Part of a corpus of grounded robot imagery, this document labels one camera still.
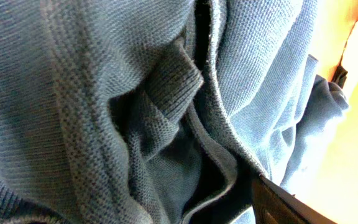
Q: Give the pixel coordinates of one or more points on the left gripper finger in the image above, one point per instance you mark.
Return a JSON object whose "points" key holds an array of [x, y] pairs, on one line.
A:
{"points": [[274, 205]]}

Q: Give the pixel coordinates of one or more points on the dark blue polo shirt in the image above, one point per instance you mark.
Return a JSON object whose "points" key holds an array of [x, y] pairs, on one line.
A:
{"points": [[158, 111]]}

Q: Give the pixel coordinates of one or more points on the white t-shirt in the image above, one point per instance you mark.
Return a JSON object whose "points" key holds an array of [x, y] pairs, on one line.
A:
{"points": [[350, 62]]}

